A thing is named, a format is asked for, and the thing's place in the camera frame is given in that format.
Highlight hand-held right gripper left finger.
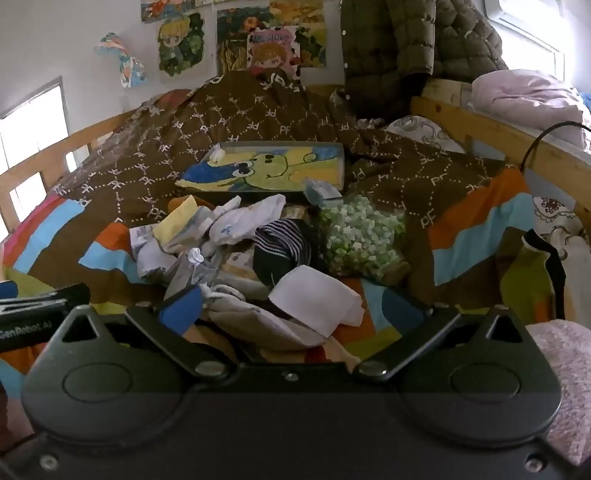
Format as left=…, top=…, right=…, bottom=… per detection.
left=48, top=287, right=230, bottom=378

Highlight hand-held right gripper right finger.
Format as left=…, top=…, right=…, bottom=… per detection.
left=353, top=286, right=527, bottom=383

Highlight white sock blue print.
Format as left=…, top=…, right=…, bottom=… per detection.
left=203, top=194, right=287, bottom=257

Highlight frog painted box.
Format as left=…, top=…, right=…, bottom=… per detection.
left=175, top=141, right=346, bottom=204

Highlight grey sock white knob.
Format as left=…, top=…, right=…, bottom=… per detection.
left=164, top=249, right=222, bottom=301

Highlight bag of green white beads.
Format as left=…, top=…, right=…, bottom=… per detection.
left=318, top=194, right=411, bottom=278

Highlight dark striped sock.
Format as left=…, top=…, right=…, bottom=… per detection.
left=252, top=219, right=324, bottom=287

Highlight pink fluffy towel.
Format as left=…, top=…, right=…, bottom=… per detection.
left=524, top=318, right=591, bottom=467

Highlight white floral sheet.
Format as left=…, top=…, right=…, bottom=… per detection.
left=531, top=196, right=591, bottom=324

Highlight light blue packet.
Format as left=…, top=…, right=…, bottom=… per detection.
left=302, top=179, right=343, bottom=207

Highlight bright window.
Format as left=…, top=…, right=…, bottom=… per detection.
left=0, top=76, right=65, bottom=222

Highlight white swirl patterned pillow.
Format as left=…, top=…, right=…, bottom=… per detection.
left=385, top=115, right=467, bottom=155

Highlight brown patterned blanket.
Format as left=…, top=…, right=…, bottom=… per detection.
left=0, top=69, right=578, bottom=370

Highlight pink quilt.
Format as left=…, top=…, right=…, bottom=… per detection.
left=471, top=69, right=591, bottom=153

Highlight mermaid paper cutout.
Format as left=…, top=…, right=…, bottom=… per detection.
left=95, top=31, right=148, bottom=89

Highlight green dress girl drawing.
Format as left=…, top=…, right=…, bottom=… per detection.
left=157, top=11, right=206, bottom=84

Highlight cow print girl drawing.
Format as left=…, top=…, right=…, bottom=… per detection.
left=247, top=30, right=302, bottom=84

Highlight olive quilted jacket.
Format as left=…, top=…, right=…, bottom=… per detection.
left=339, top=0, right=509, bottom=123

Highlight orange girl drawing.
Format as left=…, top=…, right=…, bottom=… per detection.
left=140, top=0, right=197, bottom=24

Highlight black strap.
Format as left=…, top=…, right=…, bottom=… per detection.
left=522, top=228, right=568, bottom=319

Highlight brown wooden bed rail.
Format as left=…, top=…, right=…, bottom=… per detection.
left=0, top=108, right=139, bottom=222

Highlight light wooden bed frame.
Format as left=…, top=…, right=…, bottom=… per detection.
left=409, top=78, right=591, bottom=208

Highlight black cable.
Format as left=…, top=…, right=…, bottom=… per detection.
left=519, top=121, right=591, bottom=174

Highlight colourful wall posters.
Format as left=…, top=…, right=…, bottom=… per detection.
left=216, top=6, right=328, bottom=77

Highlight white window frame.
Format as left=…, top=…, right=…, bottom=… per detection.
left=487, top=0, right=573, bottom=79

